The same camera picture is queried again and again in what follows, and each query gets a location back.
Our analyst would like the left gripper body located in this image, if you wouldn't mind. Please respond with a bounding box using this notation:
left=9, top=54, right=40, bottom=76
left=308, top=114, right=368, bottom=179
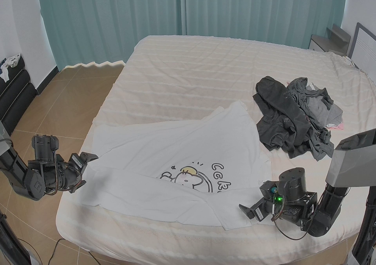
left=47, top=153, right=89, bottom=194

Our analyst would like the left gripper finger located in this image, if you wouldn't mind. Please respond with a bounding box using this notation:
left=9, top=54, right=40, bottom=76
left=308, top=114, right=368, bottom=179
left=81, top=153, right=99, bottom=165

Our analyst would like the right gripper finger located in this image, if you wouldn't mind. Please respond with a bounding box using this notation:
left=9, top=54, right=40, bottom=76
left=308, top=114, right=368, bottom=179
left=239, top=205, right=256, bottom=220

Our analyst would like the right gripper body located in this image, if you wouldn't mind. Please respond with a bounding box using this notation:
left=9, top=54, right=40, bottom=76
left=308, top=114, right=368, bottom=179
left=250, top=197, right=294, bottom=223

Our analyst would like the white printed T-shirt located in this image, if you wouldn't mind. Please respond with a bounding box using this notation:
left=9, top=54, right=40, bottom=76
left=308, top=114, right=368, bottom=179
left=78, top=100, right=272, bottom=231

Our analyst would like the pile of clothes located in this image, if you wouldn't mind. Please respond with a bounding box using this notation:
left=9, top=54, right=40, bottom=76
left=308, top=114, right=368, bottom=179
left=253, top=75, right=344, bottom=161

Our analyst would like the bed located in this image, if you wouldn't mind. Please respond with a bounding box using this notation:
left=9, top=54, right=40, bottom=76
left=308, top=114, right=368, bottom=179
left=56, top=34, right=376, bottom=261

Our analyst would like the black chest of drawers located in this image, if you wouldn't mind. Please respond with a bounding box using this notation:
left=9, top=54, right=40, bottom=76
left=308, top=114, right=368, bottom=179
left=0, top=55, right=37, bottom=136

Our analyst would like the white and blue cloth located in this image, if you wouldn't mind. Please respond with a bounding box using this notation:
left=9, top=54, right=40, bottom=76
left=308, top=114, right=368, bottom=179
left=0, top=66, right=12, bottom=83

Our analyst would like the white printed pack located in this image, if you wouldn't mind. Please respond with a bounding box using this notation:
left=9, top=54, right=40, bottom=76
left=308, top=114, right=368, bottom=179
left=5, top=55, right=22, bottom=68

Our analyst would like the grey bedside table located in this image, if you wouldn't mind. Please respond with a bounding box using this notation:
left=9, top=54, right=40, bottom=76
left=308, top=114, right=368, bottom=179
left=310, top=24, right=351, bottom=53

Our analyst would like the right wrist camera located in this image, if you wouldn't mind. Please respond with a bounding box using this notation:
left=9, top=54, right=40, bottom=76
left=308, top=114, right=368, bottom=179
left=259, top=180, right=279, bottom=203

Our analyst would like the black cable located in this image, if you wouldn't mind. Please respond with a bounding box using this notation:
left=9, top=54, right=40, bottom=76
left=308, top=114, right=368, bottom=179
left=50, top=237, right=99, bottom=265
left=273, top=217, right=309, bottom=240

